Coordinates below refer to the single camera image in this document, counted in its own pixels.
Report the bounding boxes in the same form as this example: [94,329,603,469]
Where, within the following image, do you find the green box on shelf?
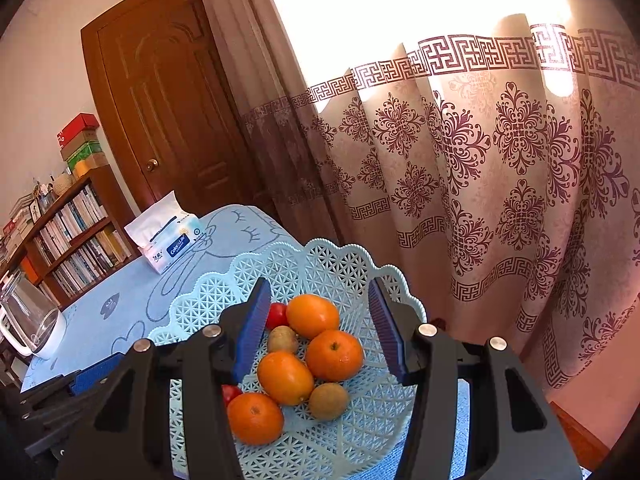
[66,140,102,171]

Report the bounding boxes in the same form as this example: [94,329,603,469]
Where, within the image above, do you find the red cherry tomato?
[221,385,243,406]
[266,302,288,330]

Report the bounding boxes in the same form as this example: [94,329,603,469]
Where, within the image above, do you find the orange mandarin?
[305,330,363,382]
[257,351,314,406]
[286,294,340,340]
[227,392,284,445]

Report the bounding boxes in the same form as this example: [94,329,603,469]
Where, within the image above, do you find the white tissue box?
[125,191,204,274]

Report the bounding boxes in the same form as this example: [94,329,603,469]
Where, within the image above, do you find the beige patterned curtain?
[203,0,639,391]

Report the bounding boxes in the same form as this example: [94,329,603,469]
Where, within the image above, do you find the blue patterned tablecloth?
[19,202,471,480]

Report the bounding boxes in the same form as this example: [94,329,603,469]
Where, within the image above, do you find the brown wooden door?
[80,0,278,217]

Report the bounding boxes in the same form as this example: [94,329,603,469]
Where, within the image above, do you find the glass kettle white handle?
[1,269,67,360]

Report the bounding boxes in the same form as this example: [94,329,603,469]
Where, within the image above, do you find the light blue lattice basket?
[149,238,427,479]

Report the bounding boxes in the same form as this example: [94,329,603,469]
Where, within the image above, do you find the red box on shelf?
[56,113,100,148]

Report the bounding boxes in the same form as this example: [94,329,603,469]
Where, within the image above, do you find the tan longan fruit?
[308,382,349,422]
[267,325,298,354]

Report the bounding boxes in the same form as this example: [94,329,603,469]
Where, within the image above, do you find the wooden bookshelf with books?
[1,166,140,309]

